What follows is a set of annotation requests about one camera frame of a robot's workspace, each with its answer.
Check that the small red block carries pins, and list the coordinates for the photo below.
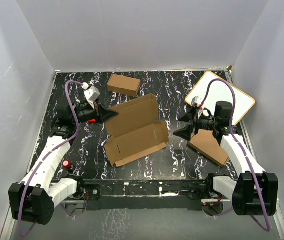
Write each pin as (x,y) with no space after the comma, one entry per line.
(92,121)

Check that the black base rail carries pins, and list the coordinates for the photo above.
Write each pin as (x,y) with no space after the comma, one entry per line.
(152,194)

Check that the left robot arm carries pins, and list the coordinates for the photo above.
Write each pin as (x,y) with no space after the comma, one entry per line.
(35,198)

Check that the flat cardboard stack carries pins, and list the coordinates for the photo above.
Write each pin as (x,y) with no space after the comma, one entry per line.
(205,143)

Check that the red emergency stop button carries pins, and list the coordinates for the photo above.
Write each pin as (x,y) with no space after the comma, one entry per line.
(67,164)

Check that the folded brown cardboard box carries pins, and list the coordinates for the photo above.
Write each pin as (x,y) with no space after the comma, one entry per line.
(124,85)

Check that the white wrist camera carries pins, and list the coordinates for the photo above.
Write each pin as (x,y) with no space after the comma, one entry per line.
(197,103)
(91,93)

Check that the yellow-framed whiteboard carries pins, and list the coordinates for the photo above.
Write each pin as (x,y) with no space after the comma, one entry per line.
(220,92)

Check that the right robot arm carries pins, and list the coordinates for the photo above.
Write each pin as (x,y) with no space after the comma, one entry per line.
(255,192)

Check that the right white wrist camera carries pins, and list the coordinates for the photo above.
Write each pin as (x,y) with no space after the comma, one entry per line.
(197,103)

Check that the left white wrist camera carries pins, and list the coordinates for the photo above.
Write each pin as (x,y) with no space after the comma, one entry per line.
(91,93)

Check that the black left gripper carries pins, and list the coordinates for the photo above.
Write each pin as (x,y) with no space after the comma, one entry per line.
(102,114)

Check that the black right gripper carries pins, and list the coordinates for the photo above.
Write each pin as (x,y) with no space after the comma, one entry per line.
(194,121)

